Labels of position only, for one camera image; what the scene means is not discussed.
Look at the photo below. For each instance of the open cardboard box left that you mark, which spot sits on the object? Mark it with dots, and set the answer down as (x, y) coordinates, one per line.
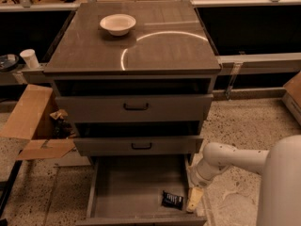
(31, 120)

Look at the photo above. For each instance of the dark round tape roll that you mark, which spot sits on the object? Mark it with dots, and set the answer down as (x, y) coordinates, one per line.
(8, 62)

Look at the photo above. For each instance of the middle grey drawer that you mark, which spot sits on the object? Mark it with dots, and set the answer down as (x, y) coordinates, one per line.
(108, 146)

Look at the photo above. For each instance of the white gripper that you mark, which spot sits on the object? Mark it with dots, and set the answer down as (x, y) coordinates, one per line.
(197, 179)

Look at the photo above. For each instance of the black floor bar left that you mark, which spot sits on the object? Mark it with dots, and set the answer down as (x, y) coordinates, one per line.
(5, 189)

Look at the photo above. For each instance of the grey drawer cabinet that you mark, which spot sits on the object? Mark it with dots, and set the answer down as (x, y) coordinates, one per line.
(165, 53)

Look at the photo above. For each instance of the cardboard box right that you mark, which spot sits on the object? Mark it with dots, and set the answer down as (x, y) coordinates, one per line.
(292, 96)

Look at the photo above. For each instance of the white paper cup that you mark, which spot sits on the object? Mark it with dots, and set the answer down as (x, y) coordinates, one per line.
(30, 59)

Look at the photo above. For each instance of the dark blue rxbar wrapper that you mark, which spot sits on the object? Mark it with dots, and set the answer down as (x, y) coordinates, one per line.
(171, 200)

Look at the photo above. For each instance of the bottom grey open drawer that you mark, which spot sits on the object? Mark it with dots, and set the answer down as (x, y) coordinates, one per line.
(128, 191)

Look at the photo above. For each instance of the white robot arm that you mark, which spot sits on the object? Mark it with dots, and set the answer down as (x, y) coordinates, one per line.
(280, 171)

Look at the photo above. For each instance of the top grey drawer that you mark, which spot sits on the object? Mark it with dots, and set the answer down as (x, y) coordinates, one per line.
(136, 108)

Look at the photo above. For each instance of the white paper bowl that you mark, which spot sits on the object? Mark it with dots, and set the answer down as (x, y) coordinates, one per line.
(118, 24)

